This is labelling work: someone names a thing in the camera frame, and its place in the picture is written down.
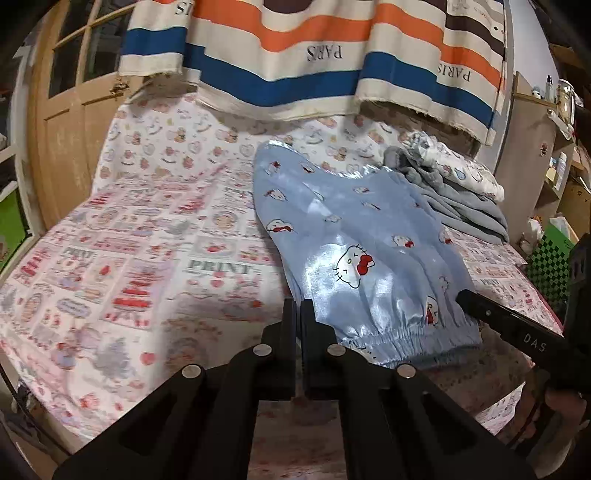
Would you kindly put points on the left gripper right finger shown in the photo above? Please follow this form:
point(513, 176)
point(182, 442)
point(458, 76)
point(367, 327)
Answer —
point(396, 423)

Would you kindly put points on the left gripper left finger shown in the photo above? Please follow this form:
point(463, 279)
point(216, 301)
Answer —
point(200, 422)

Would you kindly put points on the light blue satin pants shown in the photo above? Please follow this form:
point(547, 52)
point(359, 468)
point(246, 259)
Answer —
point(370, 254)

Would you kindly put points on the person right hand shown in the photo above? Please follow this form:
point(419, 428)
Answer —
point(571, 408)

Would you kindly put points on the green checkered box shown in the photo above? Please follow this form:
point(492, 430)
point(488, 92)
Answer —
point(548, 269)

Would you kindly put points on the patterned bed sheet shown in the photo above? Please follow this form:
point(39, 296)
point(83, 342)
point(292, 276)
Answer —
point(166, 264)

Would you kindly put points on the grey folded sweatpants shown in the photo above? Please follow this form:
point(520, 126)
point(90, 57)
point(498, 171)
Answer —
point(454, 205)

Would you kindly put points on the wooden side cabinet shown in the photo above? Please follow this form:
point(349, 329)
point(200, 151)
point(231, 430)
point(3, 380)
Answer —
point(534, 162)

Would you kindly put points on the white cartoon print pants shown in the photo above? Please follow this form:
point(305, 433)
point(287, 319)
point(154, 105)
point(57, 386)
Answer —
point(435, 156)

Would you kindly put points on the striped Paris curtain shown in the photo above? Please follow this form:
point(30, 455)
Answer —
point(289, 60)

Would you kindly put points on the wooden glass door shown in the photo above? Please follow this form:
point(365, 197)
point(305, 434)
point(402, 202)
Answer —
point(75, 91)

